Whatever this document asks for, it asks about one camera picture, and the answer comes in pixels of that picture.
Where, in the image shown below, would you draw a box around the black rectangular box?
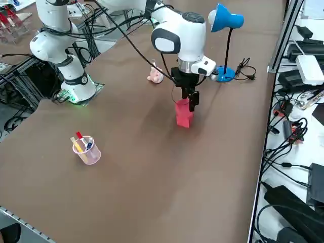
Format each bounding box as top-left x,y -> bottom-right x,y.
287,38 -> 324,63

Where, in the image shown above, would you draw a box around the black lamp power cable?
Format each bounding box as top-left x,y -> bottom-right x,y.
233,57 -> 257,82

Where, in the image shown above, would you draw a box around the clear pink plastic cup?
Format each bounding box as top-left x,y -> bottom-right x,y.
72,135 -> 102,166

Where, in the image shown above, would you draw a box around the pink plush toy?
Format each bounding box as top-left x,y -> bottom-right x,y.
147,59 -> 165,85

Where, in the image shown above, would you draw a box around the red foam block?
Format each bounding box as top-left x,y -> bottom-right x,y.
176,111 -> 194,129
175,98 -> 194,120

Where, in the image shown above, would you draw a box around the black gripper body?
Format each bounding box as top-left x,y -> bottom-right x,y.
171,67 -> 201,94

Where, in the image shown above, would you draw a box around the white flat device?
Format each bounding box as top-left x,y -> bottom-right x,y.
295,55 -> 324,86

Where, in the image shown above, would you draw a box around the aluminium edge rail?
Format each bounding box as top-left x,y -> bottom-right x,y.
0,206 -> 55,243

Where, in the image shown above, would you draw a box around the black flat adapter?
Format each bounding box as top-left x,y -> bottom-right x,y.
277,69 -> 310,93

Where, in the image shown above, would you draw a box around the yellow highlighter pen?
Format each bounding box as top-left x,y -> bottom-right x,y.
70,136 -> 90,163

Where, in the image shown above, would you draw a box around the blue desk lamp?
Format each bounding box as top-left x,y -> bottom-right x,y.
208,3 -> 245,83

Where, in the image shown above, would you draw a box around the clear acrylic rack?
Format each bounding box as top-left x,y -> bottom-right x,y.
0,4 -> 33,45

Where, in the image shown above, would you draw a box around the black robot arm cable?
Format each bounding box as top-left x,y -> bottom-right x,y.
83,0 -> 201,102

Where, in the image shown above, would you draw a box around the red capped marker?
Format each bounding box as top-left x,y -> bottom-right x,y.
75,131 -> 88,148

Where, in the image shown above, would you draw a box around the black power brick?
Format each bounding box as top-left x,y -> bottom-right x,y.
306,163 -> 324,207

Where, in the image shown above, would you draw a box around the clear packet of pens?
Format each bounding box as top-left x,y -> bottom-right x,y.
298,89 -> 324,111

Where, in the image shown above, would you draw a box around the aluminium frame post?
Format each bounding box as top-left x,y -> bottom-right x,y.
267,0 -> 305,74

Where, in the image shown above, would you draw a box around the orange black connector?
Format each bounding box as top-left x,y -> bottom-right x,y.
288,125 -> 305,144

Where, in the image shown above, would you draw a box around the large black adapter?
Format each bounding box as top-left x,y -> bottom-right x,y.
263,185 -> 324,243

